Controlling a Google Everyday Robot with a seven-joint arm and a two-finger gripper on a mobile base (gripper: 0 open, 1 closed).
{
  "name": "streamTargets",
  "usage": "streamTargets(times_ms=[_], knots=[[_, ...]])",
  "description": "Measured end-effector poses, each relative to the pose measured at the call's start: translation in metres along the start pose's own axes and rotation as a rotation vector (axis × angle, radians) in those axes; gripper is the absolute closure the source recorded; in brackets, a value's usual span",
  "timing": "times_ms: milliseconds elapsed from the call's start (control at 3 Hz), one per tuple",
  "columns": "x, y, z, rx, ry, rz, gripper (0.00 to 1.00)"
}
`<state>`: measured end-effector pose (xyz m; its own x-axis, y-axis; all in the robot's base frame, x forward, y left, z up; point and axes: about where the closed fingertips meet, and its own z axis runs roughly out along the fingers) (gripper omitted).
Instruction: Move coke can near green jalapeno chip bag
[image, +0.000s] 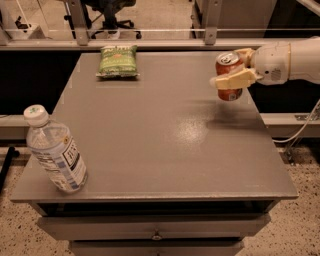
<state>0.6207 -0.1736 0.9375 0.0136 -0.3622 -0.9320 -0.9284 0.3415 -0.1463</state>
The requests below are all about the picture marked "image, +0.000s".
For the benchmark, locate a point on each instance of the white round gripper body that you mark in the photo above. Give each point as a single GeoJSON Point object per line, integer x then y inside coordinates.
{"type": "Point", "coordinates": [271, 62]}

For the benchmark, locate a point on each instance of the black pole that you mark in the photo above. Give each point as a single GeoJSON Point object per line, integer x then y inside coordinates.
{"type": "Point", "coordinates": [11, 153]}

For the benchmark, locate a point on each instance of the clear plastic water bottle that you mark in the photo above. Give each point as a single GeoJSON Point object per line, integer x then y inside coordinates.
{"type": "Point", "coordinates": [53, 145]}

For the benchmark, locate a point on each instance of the grey lower drawer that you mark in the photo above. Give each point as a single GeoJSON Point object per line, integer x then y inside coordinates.
{"type": "Point", "coordinates": [157, 248]}

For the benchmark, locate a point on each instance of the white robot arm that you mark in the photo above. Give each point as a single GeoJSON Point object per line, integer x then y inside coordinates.
{"type": "Point", "coordinates": [304, 60]}

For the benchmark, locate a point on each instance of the metal drawer knob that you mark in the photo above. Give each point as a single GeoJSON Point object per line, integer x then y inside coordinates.
{"type": "Point", "coordinates": [156, 237]}

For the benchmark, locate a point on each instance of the black office chair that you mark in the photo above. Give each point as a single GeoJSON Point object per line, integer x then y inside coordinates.
{"type": "Point", "coordinates": [81, 24]}

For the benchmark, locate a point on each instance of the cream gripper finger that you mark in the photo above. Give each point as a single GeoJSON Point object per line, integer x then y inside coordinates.
{"type": "Point", "coordinates": [246, 55]}
{"type": "Point", "coordinates": [235, 79]}

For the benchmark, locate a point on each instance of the green jalapeno chip bag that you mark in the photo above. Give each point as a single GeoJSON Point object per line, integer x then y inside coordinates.
{"type": "Point", "coordinates": [118, 61]}

